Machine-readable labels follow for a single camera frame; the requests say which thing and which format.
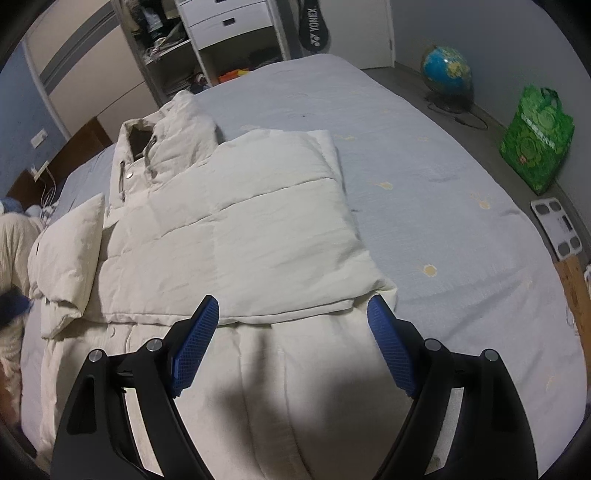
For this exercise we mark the blue globe on stand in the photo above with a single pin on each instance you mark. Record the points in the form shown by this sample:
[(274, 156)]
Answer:
[(445, 69)]

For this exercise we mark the white bathroom scale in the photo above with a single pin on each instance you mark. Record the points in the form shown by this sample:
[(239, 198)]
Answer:
[(556, 226)]

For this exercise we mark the grey cluttered shelf unit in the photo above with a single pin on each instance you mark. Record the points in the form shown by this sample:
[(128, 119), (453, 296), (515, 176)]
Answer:
[(161, 60)]

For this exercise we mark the cream puffer jacket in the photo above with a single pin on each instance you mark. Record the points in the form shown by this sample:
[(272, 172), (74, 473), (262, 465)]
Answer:
[(240, 230)]

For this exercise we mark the white door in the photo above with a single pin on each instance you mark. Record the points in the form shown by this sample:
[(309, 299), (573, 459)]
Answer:
[(360, 32)]

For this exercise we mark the green shopping bag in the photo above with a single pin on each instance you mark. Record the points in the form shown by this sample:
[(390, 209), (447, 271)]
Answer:
[(538, 138)]

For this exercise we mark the bed with blue-grey sheet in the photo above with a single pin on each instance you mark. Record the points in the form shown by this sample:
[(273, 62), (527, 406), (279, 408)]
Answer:
[(415, 184)]

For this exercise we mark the brown wooden headboard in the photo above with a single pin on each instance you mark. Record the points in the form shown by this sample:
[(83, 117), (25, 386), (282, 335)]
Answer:
[(78, 147)]

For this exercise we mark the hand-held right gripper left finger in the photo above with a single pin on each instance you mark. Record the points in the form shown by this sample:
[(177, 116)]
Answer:
[(196, 341)]

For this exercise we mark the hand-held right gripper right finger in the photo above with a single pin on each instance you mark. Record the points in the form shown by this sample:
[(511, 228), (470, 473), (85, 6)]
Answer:
[(390, 344)]

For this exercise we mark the black racket bag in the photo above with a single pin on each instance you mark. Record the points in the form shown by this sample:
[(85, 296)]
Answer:
[(314, 27)]

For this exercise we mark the blue cloth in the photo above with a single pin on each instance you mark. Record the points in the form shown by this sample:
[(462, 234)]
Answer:
[(9, 205)]

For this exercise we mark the cream cloth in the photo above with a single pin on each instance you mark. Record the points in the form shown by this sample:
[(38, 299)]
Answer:
[(14, 249)]

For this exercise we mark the brown cardboard piece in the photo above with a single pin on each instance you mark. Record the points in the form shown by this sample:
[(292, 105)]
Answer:
[(575, 286)]

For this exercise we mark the orange toy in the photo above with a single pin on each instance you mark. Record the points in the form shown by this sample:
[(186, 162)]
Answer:
[(233, 75)]

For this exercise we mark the cream wardrobe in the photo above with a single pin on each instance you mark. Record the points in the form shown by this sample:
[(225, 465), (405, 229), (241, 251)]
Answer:
[(92, 55)]

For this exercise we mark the white drawer cabinet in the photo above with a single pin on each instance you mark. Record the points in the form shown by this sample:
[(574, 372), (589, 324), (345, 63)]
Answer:
[(231, 23)]

